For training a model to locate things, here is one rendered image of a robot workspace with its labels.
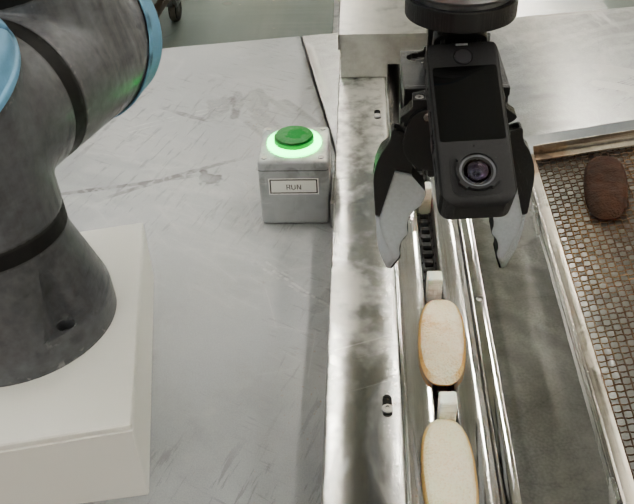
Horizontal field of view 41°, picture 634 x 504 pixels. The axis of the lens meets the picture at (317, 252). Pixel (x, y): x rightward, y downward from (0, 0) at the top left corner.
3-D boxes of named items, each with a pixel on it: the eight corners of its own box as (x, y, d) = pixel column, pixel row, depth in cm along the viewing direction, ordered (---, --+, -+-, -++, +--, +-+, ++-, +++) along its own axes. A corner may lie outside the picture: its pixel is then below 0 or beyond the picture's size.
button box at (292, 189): (268, 209, 97) (261, 122, 90) (338, 209, 96) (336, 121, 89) (262, 254, 90) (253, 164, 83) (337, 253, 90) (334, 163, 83)
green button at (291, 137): (276, 138, 89) (275, 124, 88) (315, 138, 88) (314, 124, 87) (273, 158, 85) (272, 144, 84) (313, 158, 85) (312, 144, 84)
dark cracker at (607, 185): (582, 159, 82) (582, 149, 81) (624, 157, 81) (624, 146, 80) (584, 222, 74) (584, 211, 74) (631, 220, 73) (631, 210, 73)
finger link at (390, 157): (416, 215, 63) (463, 116, 58) (417, 229, 62) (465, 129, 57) (356, 198, 63) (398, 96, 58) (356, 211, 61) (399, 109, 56)
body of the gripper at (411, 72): (495, 121, 65) (511, -38, 58) (511, 183, 58) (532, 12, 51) (394, 122, 65) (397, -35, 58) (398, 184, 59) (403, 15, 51)
